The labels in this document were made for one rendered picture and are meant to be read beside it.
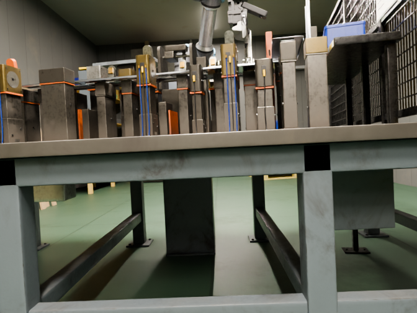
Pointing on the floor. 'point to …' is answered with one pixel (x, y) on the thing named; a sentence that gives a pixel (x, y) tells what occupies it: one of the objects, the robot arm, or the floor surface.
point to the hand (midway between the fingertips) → (246, 43)
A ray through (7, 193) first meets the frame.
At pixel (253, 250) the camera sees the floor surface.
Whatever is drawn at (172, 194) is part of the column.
